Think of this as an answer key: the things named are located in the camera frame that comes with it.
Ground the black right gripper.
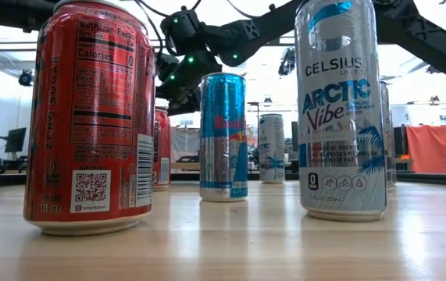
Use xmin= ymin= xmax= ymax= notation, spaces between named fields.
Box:
xmin=155 ymin=49 xmax=223 ymax=117

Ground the red zero sugar cola can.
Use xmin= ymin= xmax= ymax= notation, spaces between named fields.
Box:
xmin=23 ymin=0 xmax=157 ymax=237

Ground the silver Celsius Arctic Vibe can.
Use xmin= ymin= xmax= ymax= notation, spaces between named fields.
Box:
xmin=259 ymin=113 xmax=286 ymax=185
xmin=294 ymin=0 xmax=388 ymax=223

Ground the dark background screen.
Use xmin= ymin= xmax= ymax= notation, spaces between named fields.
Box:
xmin=291 ymin=121 xmax=300 ymax=153

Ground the black computer monitor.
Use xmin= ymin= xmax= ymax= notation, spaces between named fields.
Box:
xmin=4 ymin=127 xmax=27 ymax=154

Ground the silver Celsius can yellow print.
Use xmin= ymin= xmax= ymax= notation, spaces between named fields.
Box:
xmin=380 ymin=80 xmax=394 ymax=191

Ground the orange cloth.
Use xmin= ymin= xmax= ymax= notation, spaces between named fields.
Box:
xmin=405 ymin=123 xmax=446 ymax=176

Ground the black overhead camera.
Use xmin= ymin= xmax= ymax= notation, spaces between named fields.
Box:
xmin=278 ymin=47 xmax=298 ymax=77

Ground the black overhead frame beam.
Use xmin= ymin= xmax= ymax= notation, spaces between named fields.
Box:
xmin=0 ymin=33 xmax=446 ymax=52

